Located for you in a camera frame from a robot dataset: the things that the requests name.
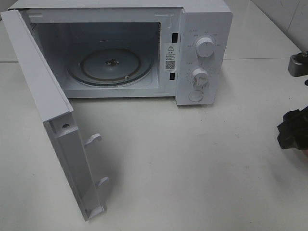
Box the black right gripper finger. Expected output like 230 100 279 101
277 107 308 151

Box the glass microwave turntable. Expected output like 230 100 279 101
67 40 158 87

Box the white microwave door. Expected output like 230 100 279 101
1 10 109 221

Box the pink plate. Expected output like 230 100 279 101
301 150 308 166

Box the white warning label sticker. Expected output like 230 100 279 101
163 43 179 72

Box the white microwave oven body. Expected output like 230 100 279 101
6 0 233 105

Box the white timer knob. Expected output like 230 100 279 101
192 68 208 87

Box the round white door button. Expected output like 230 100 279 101
189 90 203 102

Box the upper white power knob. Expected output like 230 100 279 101
195 36 216 58

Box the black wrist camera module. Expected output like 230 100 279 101
288 51 308 77

